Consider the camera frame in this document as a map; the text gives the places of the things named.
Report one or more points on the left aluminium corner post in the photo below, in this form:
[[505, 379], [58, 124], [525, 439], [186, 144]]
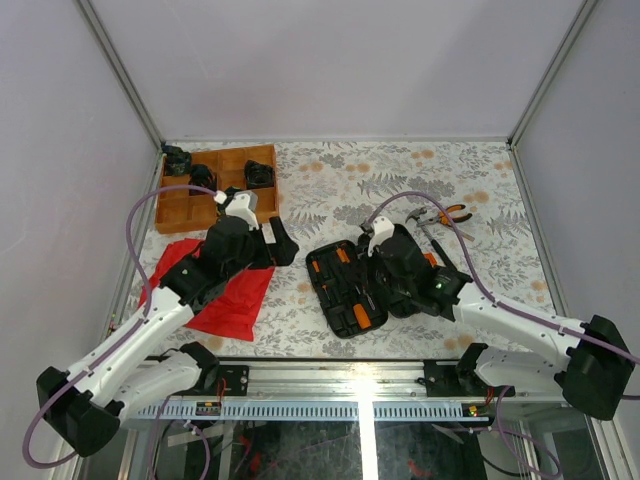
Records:
[[105, 43]]

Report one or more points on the wooden compartment tray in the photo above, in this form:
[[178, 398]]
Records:
[[182, 211]]

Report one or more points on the small precision screwdriver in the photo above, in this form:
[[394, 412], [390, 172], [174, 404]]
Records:
[[321, 279]]

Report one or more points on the aluminium front rail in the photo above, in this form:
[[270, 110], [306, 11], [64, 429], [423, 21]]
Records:
[[281, 379]]

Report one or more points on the large orange handle screwdriver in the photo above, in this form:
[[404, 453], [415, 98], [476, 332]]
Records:
[[361, 316]]

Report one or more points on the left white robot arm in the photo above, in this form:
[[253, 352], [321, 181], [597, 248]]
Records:
[[87, 403]]

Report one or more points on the rolled black tape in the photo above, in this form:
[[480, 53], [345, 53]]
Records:
[[258, 175], [202, 176]]

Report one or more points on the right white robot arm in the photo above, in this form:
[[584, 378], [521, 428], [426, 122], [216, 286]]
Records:
[[588, 362]]

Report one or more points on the rolled black tape left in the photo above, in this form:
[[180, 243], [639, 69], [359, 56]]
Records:
[[202, 176]]

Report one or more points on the white slotted cable duct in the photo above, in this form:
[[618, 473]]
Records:
[[310, 411]]

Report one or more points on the black orange grip screwdriver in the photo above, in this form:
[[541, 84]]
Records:
[[342, 256]]

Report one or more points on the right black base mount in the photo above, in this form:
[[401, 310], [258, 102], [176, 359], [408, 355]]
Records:
[[446, 378]]

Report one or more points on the rolled tape in corner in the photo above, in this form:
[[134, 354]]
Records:
[[177, 162]]

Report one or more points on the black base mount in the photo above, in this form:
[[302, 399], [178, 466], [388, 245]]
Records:
[[446, 378], [226, 381]]

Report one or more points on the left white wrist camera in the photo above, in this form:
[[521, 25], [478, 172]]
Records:
[[241, 204]]

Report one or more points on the rolled black tape right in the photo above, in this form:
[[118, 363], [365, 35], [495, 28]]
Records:
[[258, 175]]

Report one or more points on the red cloth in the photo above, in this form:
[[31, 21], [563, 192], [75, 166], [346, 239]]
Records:
[[234, 314]]

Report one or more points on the orange handle pliers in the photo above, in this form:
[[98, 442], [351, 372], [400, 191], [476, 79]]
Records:
[[457, 214]]

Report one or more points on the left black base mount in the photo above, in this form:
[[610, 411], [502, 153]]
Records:
[[226, 381]]

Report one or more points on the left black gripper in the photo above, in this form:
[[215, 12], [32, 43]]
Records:
[[284, 250]]

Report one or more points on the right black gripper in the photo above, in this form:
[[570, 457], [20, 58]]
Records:
[[377, 256]]

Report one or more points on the thin screwdriver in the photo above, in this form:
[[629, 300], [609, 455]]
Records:
[[366, 294]]

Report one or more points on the right aluminium corner post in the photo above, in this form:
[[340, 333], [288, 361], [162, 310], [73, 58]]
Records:
[[571, 36]]

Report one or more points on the aluminium corner post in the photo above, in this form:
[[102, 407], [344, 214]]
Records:
[[571, 36], [105, 43]]

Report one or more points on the black plastic tool case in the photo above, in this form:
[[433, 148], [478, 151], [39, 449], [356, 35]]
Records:
[[351, 291]]

